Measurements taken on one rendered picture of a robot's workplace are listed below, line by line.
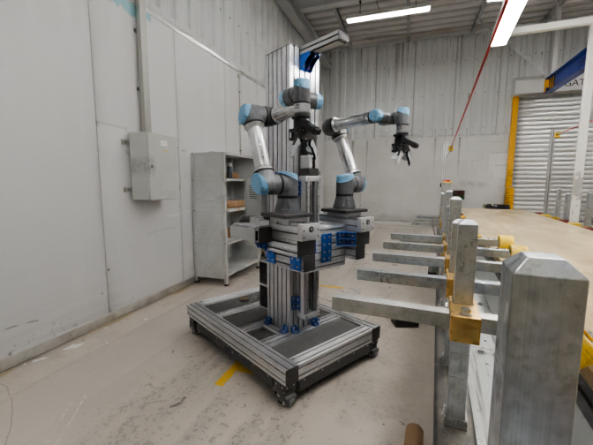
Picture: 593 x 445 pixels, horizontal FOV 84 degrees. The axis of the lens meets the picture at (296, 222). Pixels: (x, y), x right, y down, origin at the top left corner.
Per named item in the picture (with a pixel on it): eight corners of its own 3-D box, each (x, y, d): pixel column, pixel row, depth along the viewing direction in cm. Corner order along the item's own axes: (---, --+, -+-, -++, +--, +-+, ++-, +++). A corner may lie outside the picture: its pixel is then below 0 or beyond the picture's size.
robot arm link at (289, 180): (302, 195, 186) (302, 171, 184) (281, 196, 178) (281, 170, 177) (290, 194, 196) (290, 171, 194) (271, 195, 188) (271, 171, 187)
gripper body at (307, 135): (300, 143, 156) (300, 116, 155) (312, 141, 150) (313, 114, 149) (288, 142, 151) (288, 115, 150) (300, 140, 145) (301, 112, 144)
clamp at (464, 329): (446, 340, 61) (447, 314, 61) (444, 313, 74) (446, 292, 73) (484, 347, 59) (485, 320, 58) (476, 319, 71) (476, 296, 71)
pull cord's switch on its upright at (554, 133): (544, 229, 370) (553, 128, 357) (540, 227, 384) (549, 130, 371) (552, 229, 367) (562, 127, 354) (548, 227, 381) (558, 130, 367)
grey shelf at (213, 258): (194, 282, 399) (190, 152, 380) (232, 265, 484) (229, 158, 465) (227, 286, 385) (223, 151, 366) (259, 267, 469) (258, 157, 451)
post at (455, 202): (442, 333, 116) (450, 196, 110) (442, 328, 119) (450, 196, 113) (453, 335, 114) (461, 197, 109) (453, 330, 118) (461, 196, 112)
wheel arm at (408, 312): (331, 309, 73) (332, 296, 73) (335, 305, 76) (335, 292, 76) (527, 340, 59) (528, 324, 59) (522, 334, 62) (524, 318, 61)
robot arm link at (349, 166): (345, 195, 227) (321, 124, 235) (356, 195, 238) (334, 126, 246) (359, 189, 219) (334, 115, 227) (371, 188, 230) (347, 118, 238)
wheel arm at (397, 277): (356, 280, 96) (356, 267, 95) (359, 276, 99) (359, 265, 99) (569, 305, 76) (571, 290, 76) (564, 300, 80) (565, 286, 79)
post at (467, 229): (445, 442, 70) (459, 220, 65) (444, 431, 74) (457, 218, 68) (462, 448, 69) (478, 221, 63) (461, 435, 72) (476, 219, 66)
